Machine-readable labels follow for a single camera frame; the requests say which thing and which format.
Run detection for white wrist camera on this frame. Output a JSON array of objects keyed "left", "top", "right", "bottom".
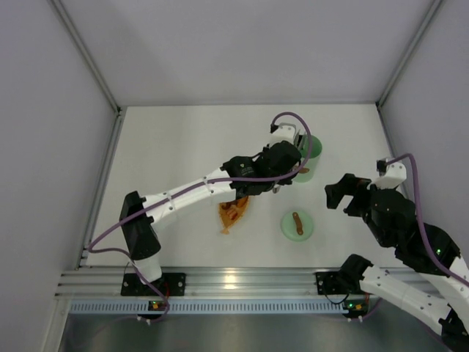
[
  {"left": 269, "top": 122, "right": 299, "bottom": 145},
  {"left": 374, "top": 158, "right": 407, "bottom": 189}
]

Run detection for controller board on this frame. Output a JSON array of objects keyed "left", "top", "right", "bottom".
[
  {"left": 344, "top": 300, "right": 369, "bottom": 312},
  {"left": 148, "top": 301, "right": 166, "bottom": 312}
]

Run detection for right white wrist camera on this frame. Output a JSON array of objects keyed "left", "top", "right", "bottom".
[{"left": 374, "top": 158, "right": 407, "bottom": 189}]

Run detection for orange woven boat basket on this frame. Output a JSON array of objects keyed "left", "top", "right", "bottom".
[{"left": 218, "top": 197, "right": 250, "bottom": 235}]

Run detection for food pieces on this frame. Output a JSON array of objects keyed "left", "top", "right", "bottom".
[{"left": 221, "top": 197, "right": 248, "bottom": 220}]

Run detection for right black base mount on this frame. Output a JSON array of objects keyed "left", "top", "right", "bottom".
[{"left": 315, "top": 271, "right": 350, "bottom": 296}]

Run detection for left controller board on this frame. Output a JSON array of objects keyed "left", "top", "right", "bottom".
[{"left": 148, "top": 301, "right": 166, "bottom": 312}]

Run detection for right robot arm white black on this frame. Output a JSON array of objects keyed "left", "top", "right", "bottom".
[{"left": 325, "top": 173, "right": 468, "bottom": 351}]

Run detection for right controller board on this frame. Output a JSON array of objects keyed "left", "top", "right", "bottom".
[{"left": 344, "top": 300, "right": 369, "bottom": 312}]

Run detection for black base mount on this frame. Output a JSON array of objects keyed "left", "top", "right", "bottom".
[
  {"left": 120, "top": 273, "right": 186, "bottom": 297},
  {"left": 315, "top": 271, "right": 350, "bottom": 296}
]

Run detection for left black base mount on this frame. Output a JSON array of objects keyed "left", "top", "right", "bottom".
[{"left": 120, "top": 273, "right": 186, "bottom": 297}]

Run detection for green cylindrical lunch container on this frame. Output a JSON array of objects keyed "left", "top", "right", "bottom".
[{"left": 293, "top": 134, "right": 322, "bottom": 183}]

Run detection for green lid with leather strap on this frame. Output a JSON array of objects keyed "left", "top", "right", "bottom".
[{"left": 280, "top": 210, "right": 314, "bottom": 242}]

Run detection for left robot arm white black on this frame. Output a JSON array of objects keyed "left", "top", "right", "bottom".
[{"left": 119, "top": 140, "right": 301, "bottom": 283}]

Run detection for aluminium mounting rail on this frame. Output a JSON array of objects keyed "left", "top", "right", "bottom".
[{"left": 54, "top": 266, "right": 418, "bottom": 300}]

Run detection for slotted grey cable duct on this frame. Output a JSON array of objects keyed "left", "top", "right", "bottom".
[{"left": 69, "top": 298, "right": 367, "bottom": 315}]

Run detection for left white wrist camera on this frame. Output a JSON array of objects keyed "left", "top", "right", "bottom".
[{"left": 269, "top": 122, "right": 299, "bottom": 145}]

